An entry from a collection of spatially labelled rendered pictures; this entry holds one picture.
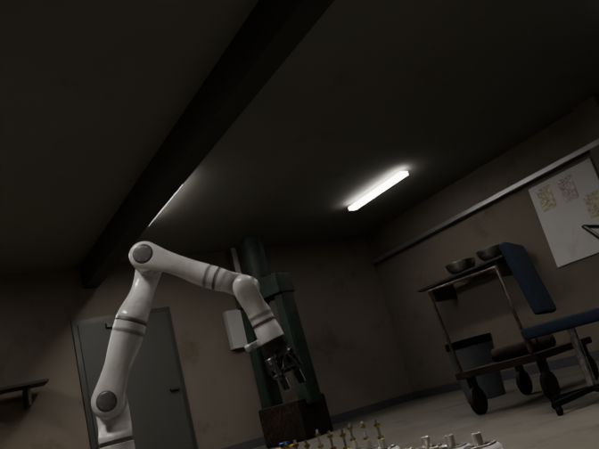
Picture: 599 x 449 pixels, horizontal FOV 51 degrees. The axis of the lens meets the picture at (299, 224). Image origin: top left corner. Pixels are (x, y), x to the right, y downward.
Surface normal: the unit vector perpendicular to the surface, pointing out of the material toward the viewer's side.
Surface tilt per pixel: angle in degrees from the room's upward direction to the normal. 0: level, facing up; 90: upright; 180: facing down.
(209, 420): 90
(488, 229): 90
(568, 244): 90
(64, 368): 90
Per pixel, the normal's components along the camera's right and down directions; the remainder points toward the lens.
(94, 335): 0.48, -0.36
